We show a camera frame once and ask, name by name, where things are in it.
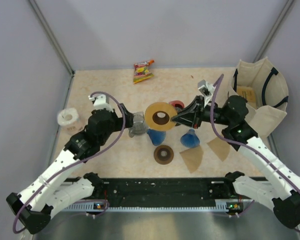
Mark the brown paper filter right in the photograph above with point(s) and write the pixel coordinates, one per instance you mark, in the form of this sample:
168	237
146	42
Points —
220	148

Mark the grey slotted cable duct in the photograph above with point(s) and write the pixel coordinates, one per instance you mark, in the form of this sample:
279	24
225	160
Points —
95	206

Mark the cream canvas tote bag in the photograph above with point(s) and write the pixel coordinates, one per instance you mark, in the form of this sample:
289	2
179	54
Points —
271	91

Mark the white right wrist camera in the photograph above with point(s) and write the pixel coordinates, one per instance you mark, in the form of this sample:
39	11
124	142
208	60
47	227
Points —
207	89

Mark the brown paper coffee filter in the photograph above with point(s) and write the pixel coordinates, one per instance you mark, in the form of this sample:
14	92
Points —
192	158

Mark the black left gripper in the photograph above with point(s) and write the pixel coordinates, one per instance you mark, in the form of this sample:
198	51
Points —
129	118

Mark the colourful snack packet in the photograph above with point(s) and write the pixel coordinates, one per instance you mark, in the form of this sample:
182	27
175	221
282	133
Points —
141	71

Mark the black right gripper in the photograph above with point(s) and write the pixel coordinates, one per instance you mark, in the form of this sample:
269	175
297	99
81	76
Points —
196	111

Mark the white toilet paper roll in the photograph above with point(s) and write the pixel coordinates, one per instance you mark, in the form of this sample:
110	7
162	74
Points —
70	121

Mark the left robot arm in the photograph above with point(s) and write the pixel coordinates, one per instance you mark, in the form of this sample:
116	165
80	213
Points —
42	200

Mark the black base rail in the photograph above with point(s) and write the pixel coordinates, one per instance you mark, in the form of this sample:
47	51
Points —
164	192

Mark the black tumbler with red lid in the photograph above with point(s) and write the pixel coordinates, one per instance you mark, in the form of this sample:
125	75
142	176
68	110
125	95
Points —
177	104

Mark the blue glass dripper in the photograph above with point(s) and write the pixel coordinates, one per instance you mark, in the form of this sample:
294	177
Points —
156	137
190	139

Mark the grey glass pitcher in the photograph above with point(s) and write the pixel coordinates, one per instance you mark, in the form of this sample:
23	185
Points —
139	125

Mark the brown box in bag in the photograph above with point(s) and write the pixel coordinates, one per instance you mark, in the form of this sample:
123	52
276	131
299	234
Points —
249	94

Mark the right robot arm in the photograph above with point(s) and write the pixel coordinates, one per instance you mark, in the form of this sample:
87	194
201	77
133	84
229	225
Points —
282	195

